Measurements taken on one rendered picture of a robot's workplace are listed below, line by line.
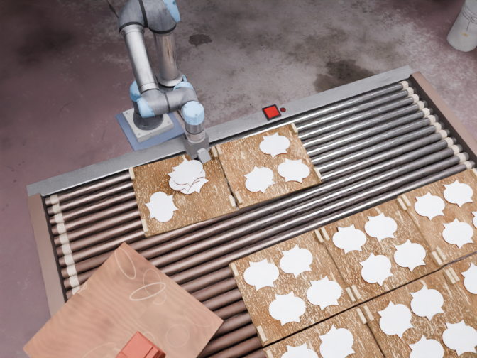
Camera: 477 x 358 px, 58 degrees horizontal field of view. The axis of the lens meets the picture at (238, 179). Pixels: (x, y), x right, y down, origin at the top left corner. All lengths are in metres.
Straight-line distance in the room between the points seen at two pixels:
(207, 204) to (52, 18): 2.83
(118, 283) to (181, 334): 0.30
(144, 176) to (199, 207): 0.30
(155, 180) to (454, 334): 1.38
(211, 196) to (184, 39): 2.22
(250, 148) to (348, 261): 0.69
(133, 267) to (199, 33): 2.65
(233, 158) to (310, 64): 1.92
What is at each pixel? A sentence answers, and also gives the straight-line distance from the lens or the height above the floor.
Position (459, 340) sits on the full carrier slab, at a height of 0.95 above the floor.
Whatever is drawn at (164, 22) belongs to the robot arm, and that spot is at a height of 1.47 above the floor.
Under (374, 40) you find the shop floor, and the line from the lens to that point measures 4.15.
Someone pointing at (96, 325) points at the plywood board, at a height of 1.04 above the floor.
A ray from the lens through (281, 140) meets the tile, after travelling 2.10.
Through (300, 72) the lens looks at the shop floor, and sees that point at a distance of 3.72.
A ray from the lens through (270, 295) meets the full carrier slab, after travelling 1.79.
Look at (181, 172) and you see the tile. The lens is 1.95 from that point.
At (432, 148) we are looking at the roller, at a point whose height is 0.92.
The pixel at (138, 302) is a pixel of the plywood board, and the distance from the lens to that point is 1.69.
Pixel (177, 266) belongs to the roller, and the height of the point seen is 0.92.
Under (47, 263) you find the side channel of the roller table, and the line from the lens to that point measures 1.93.
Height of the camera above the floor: 2.66
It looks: 61 degrees down
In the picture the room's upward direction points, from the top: 4 degrees clockwise
